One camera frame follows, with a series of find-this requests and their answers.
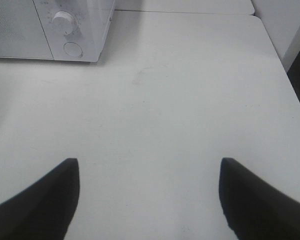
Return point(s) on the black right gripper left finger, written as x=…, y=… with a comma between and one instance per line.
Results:
x=45, y=209

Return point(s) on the white microwave oven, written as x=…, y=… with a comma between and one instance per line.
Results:
x=93, y=18

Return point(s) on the white microwave door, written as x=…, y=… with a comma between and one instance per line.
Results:
x=21, y=32

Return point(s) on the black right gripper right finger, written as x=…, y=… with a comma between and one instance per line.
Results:
x=253, y=209

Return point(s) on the white lower microwave knob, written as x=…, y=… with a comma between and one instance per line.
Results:
x=64, y=23

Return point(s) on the round door release button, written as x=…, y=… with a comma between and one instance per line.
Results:
x=72, y=49

